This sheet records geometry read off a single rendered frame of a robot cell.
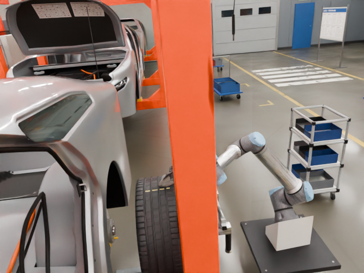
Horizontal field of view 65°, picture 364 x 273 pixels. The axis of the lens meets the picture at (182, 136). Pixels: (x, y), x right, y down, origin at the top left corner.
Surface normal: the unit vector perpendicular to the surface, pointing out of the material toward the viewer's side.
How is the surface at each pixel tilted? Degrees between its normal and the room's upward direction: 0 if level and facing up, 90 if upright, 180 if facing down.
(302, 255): 0
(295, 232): 90
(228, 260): 0
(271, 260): 0
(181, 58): 90
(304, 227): 90
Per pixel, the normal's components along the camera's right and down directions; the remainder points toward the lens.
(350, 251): -0.07, -0.91
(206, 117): 0.10, 0.39
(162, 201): -0.03, -0.67
